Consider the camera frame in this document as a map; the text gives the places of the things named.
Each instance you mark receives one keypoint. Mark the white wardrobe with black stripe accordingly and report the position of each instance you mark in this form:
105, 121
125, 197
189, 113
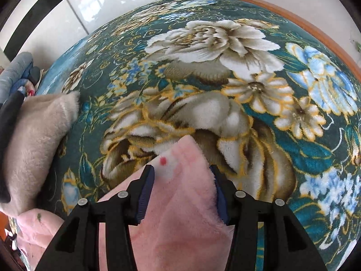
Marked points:
56, 14

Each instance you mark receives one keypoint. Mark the pink fleece garment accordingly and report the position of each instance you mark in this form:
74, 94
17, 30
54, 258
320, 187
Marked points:
180, 209

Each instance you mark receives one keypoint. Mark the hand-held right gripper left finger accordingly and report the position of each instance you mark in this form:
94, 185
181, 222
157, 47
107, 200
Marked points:
145, 194

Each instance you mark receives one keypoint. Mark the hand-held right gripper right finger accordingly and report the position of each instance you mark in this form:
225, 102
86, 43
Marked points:
221, 200

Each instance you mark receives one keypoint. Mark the wooden bed frame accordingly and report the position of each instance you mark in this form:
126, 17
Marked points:
310, 19

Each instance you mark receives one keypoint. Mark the floral teal bed blanket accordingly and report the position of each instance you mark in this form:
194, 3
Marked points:
211, 90

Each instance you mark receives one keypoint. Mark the beige fluffy garment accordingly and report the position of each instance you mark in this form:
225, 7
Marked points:
39, 146

